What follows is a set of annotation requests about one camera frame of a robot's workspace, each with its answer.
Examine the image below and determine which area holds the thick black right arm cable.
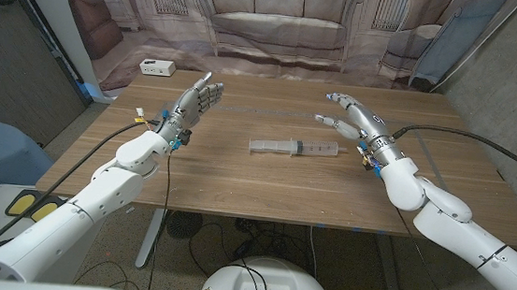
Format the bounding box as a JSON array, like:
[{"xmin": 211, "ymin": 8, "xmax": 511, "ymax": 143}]
[{"xmin": 387, "ymin": 122, "xmax": 517, "ymax": 185}]

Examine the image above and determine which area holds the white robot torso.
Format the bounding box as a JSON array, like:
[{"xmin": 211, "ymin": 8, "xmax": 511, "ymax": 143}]
[{"xmin": 198, "ymin": 251, "xmax": 337, "ymax": 290}]

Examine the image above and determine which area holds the white floor cable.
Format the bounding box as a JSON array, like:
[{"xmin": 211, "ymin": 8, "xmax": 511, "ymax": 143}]
[{"xmin": 305, "ymin": 225, "xmax": 323, "ymax": 281}]

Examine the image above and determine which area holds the round black floor fan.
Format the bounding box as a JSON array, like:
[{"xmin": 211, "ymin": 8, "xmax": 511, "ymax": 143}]
[{"xmin": 164, "ymin": 210, "xmax": 205, "ymax": 242}]

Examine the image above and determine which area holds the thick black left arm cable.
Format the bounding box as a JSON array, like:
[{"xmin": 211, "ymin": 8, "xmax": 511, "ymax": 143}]
[{"xmin": 0, "ymin": 108, "xmax": 149, "ymax": 271}]

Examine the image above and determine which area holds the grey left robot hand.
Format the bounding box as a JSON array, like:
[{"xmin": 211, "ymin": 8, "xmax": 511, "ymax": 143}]
[{"xmin": 167, "ymin": 68, "xmax": 226, "ymax": 135}]

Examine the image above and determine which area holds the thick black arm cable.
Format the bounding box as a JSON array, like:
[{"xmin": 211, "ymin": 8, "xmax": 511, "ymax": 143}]
[
  {"xmin": 0, "ymin": 108, "xmax": 149, "ymax": 271},
  {"xmin": 387, "ymin": 122, "xmax": 517, "ymax": 185}
]

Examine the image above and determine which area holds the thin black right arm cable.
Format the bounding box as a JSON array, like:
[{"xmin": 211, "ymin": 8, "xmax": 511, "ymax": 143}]
[{"xmin": 389, "ymin": 208, "xmax": 493, "ymax": 290}]

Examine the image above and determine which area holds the white power outlet box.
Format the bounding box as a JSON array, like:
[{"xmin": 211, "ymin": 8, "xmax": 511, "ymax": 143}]
[{"xmin": 138, "ymin": 58, "xmax": 178, "ymax": 79}]

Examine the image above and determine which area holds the white table leg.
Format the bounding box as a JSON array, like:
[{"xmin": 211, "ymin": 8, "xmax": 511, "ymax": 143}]
[
  {"xmin": 134, "ymin": 207, "xmax": 169, "ymax": 272},
  {"xmin": 369, "ymin": 233, "xmax": 407, "ymax": 290}
]

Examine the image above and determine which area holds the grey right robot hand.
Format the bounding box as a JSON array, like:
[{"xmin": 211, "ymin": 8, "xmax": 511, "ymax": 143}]
[{"xmin": 312, "ymin": 91, "xmax": 393, "ymax": 146}]

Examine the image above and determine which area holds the clear plastic syringe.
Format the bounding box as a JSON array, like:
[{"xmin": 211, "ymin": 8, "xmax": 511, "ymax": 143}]
[{"xmin": 248, "ymin": 133, "xmax": 349, "ymax": 162}]

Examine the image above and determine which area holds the black floor cable loop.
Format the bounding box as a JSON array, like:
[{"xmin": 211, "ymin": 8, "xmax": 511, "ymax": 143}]
[{"xmin": 184, "ymin": 220, "xmax": 237, "ymax": 281}]

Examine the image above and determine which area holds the black yellow foot pedal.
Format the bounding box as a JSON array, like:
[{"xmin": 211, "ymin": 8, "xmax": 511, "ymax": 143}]
[{"xmin": 4, "ymin": 190, "xmax": 67, "ymax": 225}]

